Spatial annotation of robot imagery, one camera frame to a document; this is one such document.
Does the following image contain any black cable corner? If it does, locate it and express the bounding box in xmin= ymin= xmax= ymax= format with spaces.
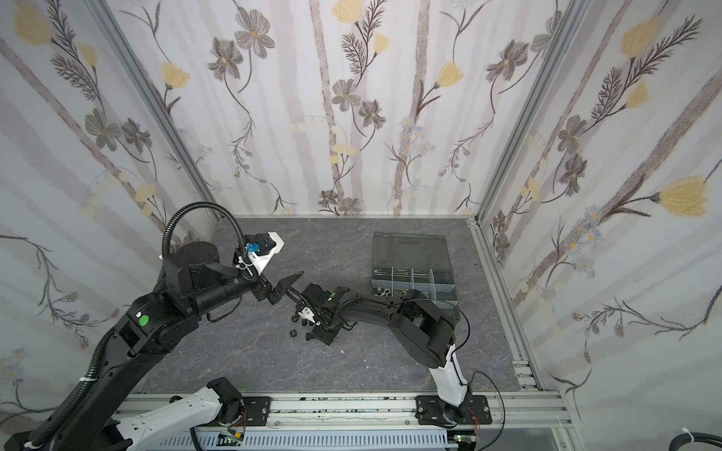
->
xmin=669 ymin=428 xmax=722 ymax=451

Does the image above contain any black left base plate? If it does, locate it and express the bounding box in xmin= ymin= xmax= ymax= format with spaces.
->
xmin=223 ymin=396 xmax=272 ymax=428

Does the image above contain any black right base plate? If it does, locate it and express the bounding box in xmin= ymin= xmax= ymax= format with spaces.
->
xmin=415 ymin=395 xmax=493 ymax=428

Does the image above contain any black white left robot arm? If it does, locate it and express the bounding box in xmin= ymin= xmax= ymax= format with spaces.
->
xmin=5 ymin=232 xmax=284 ymax=450

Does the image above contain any black corrugated cable conduit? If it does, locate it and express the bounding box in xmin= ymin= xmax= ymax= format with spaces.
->
xmin=160 ymin=201 xmax=246 ymax=260

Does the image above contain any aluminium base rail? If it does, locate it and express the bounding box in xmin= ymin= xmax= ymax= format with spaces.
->
xmin=116 ymin=392 xmax=582 ymax=450

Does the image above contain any green plastic organizer box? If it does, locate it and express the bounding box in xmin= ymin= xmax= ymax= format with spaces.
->
xmin=372 ymin=232 xmax=458 ymax=307

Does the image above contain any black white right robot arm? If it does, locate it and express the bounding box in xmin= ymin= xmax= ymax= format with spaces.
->
xmin=289 ymin=284 xmax=473 ymax=428

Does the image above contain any white slotted cable duct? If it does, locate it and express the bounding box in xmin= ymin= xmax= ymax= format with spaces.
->
xmin=152 ymin=430 xmax=459 ymax=450

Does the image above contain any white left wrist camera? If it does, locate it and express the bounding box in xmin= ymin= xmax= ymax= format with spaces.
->
xmin=235 ymin=232 xmax=285 ymax=274

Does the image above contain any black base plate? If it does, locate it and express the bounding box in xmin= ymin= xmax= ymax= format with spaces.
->
xmin=223 ymin=396 xmax=272 ymax=428
xmin=415 ymin=395 xmax=493 ymax=428

